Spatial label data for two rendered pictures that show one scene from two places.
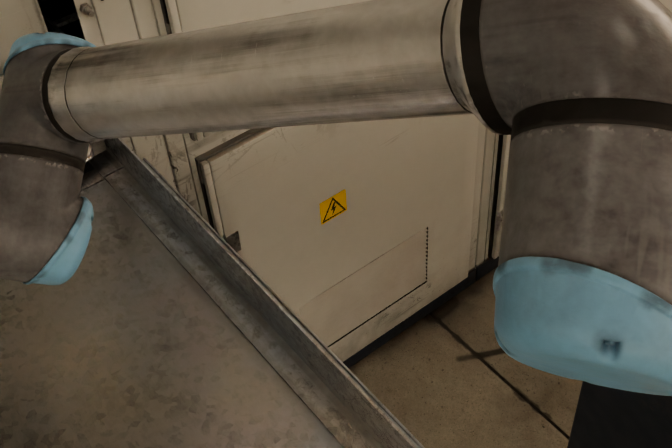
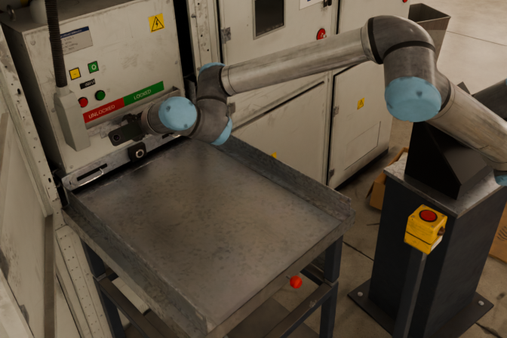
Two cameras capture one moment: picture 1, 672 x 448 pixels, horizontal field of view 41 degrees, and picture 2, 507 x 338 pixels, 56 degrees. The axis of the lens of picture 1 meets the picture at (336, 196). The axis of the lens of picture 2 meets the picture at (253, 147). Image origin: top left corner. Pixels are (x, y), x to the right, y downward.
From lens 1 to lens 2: 69 cm
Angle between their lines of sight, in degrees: 12
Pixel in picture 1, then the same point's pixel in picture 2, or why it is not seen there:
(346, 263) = not seen: hidden behind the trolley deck
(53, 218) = (222, 118)
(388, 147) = (291, 134)
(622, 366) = (422, 99)
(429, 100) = (357, 56)
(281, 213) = not seen: hidden behind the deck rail
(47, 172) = (219, 104)
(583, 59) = (402, 33)
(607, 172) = (412, 56)
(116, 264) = (211, 162)
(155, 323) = (233, 177)
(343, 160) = (275, 138)
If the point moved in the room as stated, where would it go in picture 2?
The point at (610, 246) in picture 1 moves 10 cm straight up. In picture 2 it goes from (416, 72) to (423, 27)
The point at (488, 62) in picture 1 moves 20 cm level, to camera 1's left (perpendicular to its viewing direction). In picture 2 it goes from (376, 40) to (293, 48)
